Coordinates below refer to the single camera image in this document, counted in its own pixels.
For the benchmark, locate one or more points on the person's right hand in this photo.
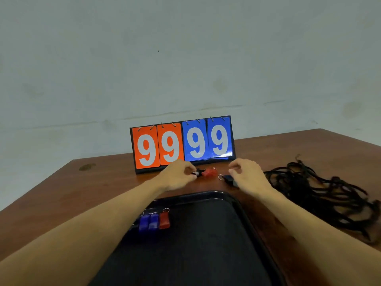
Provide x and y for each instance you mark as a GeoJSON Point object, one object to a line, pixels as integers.
{"type": "Point", "coordinates": [251, 175]}

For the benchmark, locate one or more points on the person's left hand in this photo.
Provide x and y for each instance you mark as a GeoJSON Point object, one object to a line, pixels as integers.
{"type": "Point", "coordinates": [175, 175]}

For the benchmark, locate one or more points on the black plastic tray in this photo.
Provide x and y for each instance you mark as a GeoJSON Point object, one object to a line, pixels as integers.
{"type": "Point", "coordinates": [208, 241]}

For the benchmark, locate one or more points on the person's right forearm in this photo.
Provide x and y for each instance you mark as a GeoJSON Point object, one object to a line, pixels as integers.
{"type": "Point", "coordinates": [321, 235]}

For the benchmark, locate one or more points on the person's left forearm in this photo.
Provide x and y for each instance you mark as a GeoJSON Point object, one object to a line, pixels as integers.
{"type": "Point", "coordinates": [74, 241]}

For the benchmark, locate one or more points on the orange and blue flip scoreboard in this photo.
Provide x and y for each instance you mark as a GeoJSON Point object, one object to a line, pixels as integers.
{"type": "Point", "coordinates": [181, 144]}

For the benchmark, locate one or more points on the brown wooden desk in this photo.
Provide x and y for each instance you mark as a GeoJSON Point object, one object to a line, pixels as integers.
{"type": "Point", "coordinates": [74, 187]}

